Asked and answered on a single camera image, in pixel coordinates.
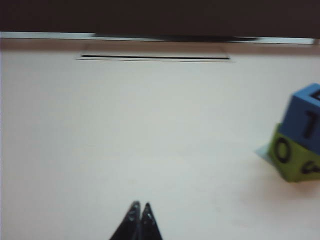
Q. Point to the blue letter block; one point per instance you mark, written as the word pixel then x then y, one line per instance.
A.
pixel 297 117

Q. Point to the wide grey desk divider panel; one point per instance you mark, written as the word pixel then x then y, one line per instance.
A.
pixel 160 16

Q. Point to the green letter block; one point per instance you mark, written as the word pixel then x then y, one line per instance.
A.
pixel 290 160

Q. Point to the flat black monitor base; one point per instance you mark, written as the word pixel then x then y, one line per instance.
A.
pixel 175 38

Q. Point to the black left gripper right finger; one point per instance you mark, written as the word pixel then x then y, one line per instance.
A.
pixel 150 225

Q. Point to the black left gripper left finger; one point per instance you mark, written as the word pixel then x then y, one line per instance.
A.
pixel 130 222

